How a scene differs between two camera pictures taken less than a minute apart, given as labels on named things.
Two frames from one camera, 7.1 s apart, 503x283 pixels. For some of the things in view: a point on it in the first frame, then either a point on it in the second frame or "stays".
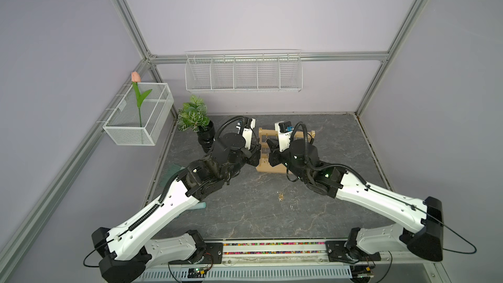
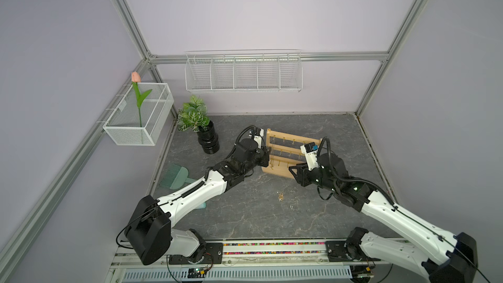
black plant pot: [206, 137] stays
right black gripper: [275, 152] -> [301, 174]
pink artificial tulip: [135, 78] stays
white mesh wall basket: [123, 125] stays
